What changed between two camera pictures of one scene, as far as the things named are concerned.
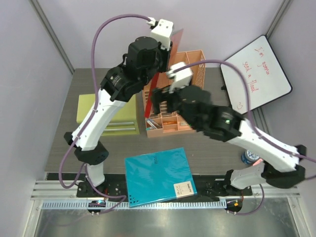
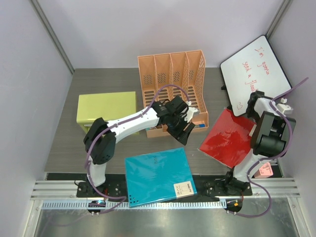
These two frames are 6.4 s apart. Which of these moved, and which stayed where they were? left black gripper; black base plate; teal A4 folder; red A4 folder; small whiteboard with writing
Moved: left black gripper; red A4 folder
Stayed: teal A4 folder; black base plate; small whiteboard with writing
